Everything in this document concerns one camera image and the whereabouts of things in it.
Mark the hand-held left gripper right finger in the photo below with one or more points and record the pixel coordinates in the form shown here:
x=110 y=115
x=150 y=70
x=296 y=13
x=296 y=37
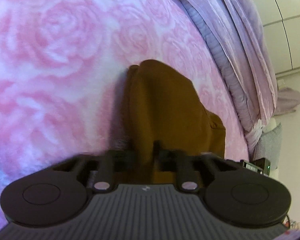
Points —
x=187 y=166

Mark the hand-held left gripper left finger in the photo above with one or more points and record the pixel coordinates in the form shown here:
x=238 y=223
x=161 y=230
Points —
x=105 y=165

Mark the brown long-sleeved shirt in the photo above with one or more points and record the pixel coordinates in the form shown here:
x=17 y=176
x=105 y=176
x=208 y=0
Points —
x=165 y=105

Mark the grey checked pillow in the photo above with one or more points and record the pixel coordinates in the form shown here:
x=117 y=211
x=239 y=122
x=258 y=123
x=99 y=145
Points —
x=270 y=142

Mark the purple hanging garment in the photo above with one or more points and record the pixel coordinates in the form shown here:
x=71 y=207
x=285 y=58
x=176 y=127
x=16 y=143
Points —
x=288 y=101

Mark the pink rose blanket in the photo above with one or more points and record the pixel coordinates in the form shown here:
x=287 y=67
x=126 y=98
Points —
x=52 y=55

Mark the purple folded quilt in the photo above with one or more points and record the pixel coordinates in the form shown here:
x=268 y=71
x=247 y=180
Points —
x=215 y=42

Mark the white wardrobe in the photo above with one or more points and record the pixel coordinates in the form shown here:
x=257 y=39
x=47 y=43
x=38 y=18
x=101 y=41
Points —
x=290 y=17

